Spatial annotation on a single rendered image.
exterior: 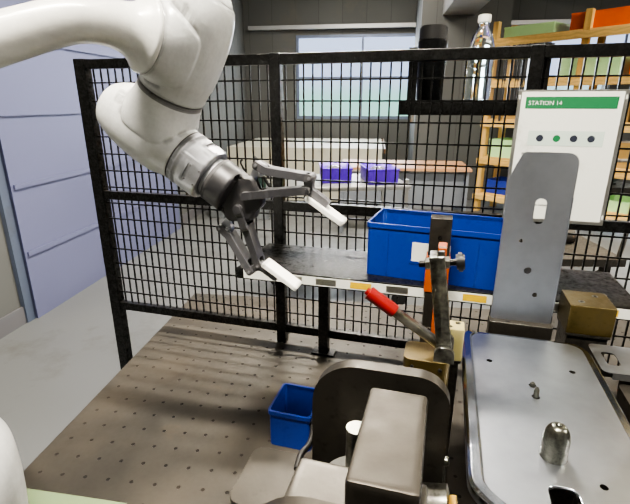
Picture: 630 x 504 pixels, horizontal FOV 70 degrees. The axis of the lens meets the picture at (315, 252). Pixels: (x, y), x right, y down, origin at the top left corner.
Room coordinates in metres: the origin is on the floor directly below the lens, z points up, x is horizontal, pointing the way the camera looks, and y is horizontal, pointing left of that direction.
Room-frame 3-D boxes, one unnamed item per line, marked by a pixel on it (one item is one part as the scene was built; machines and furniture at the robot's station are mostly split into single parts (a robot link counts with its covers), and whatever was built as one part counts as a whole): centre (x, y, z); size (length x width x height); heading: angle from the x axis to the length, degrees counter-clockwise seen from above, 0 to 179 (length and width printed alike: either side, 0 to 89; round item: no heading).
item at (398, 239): (1.05, -0.29, 1.10); 0.30 x 0.17 x 0.13; 69
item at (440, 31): (1.26, -0.30, 1.52); 0.07 x 0.07 x 0.18
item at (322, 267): (1.05, -0.26, 1.02); 0.90 x 0.22 x 0.03; 74
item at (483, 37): (1.23, -0.42, 1.53); 0.07 x 0.07 x 0.20
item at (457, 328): (0.69, -0.24, 0.88); 0.04 x 0.04 x 0.37; 74
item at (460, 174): (5.24, -1.01, 0.38); 1.42 x 0.73 x 0.76; 82
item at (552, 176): (0.83, -0.42, 1.17); 0.12 x 0.01 x 0.34; 74
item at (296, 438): (0.86, 0.04, 0.75); 0.11 x 0.10 x 0.09; 164
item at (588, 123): (1.09, -0.58, 1.30); 0.23 x 0.02 x 0.31; 74
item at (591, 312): (0.81, -0.54, 0.88); 0.08 x 0.08 x 0.36; 74
